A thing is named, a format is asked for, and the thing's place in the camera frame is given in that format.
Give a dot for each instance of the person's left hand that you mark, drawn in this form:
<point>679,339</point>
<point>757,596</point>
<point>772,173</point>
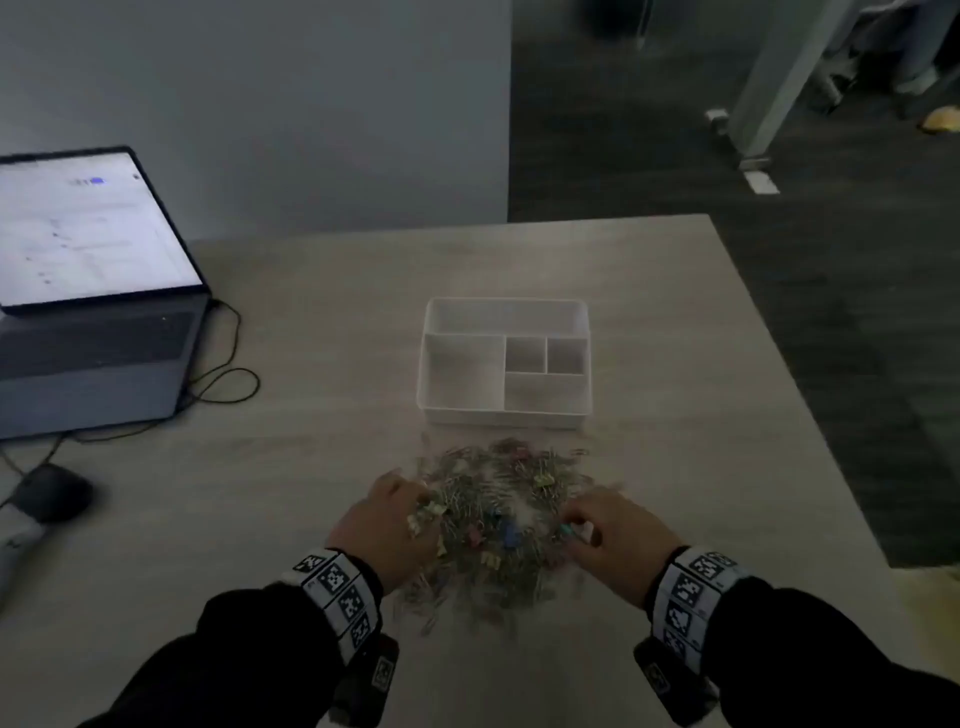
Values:
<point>382,525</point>

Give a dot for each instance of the person's right hand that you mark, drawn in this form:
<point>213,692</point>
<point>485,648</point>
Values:
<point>622,547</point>

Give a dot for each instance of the pile of silver paper clips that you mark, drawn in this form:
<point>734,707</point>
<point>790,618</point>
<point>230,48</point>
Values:
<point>487,495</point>

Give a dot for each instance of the white compartment organizer tray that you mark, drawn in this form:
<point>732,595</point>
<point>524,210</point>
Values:
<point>461,375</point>

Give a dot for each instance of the person's left forearm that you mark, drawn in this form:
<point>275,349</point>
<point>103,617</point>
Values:
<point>225,660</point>

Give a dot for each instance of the person's right forearm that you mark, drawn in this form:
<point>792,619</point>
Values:
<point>810,660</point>

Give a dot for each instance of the left wristband with square markers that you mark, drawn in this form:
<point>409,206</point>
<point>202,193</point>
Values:
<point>334,581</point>

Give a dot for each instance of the wristband with square markers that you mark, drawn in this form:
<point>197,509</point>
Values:
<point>686,592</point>
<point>334,581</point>

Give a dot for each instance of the right wristband with square markers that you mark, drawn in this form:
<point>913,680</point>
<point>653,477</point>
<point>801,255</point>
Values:
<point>686,592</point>

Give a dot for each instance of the black computer mouse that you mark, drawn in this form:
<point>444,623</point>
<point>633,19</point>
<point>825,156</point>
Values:
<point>52,493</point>

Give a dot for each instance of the grey laptop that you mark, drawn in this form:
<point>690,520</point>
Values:
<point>90,360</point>

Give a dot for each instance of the white floor plate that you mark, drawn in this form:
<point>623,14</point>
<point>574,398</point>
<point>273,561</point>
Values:
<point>761,183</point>

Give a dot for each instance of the yellow floor object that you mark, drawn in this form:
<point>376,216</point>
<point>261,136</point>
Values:
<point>941,120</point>

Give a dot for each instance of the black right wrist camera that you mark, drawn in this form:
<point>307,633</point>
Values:
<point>664,679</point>

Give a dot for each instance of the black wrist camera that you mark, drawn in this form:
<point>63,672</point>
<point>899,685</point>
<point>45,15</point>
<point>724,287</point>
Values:
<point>664,679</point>
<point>371,675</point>

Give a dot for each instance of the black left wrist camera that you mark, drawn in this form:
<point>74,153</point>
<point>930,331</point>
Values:
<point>371,675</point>

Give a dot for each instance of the grey metal post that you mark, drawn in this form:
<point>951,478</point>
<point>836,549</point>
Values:
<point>780,75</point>

